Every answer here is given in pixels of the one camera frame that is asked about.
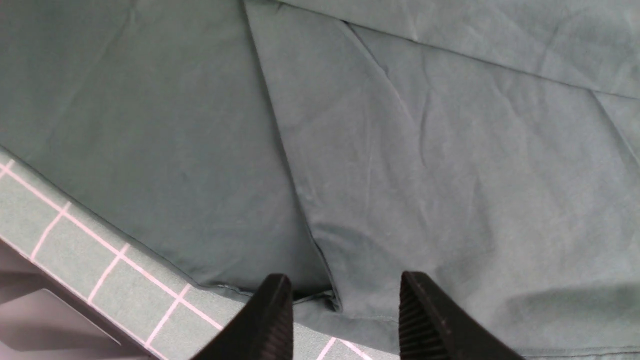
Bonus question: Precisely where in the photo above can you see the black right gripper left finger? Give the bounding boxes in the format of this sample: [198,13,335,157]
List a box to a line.
[192,273,294,360]

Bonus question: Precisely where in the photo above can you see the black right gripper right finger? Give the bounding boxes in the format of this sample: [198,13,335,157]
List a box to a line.
[398,271,523,360]

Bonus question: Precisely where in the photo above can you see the green long-sleeved shirt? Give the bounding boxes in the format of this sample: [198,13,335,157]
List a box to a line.
[1,0,640,360]

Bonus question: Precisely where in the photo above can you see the green checkered tablecloth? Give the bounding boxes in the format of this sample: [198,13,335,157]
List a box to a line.
[0,146,401,360]

